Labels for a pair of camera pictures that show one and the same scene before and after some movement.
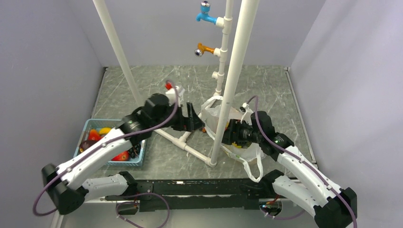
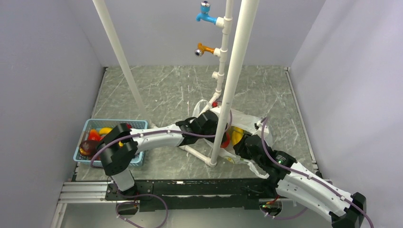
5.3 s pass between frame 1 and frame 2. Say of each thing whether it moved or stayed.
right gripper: moved
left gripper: moved
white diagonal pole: stayed
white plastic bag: moved
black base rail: stayed
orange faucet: stayed
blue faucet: stayed
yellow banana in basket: stayed
